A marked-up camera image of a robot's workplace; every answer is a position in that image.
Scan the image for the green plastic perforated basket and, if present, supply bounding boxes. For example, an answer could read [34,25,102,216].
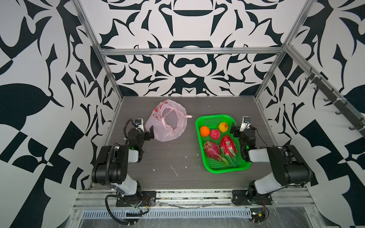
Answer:
[195,115,251,174]

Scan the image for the pink dragon fruit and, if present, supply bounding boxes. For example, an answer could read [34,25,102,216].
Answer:
[203,141,231,166]

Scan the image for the pink plastic bag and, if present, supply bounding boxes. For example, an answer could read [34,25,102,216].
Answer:
[145,99,192,142]

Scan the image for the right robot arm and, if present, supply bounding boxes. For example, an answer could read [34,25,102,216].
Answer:
[230,123,314,200]

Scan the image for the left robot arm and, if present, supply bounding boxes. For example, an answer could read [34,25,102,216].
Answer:
[91,126,155,196]

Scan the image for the yellow orange fruit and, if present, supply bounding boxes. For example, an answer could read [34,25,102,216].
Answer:
[218,122,229,133]

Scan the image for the small green-lit circuit board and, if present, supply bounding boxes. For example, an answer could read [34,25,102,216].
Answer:
[249,207,270,224]

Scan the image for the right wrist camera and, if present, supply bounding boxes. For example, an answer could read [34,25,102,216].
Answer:
[240,116,251,132]

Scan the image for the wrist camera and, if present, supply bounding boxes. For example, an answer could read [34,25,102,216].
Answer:
[240,116,251,132]
[135,118,144,132]

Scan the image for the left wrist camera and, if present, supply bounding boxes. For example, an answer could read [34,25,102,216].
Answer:
[135,118,144,132]

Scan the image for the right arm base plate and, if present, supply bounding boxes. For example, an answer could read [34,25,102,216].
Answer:
[232,190,272,206]

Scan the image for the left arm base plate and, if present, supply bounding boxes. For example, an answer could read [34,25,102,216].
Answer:
[116,191,156,207]

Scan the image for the white slotted cable duct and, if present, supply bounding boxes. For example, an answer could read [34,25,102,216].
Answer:
[82,208,252,219]

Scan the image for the aluminium front rail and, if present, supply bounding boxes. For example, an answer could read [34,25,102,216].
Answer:
[73,188,315,209]

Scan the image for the black wall hook rack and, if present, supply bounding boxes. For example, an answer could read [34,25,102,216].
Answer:
[306,67,365,137]

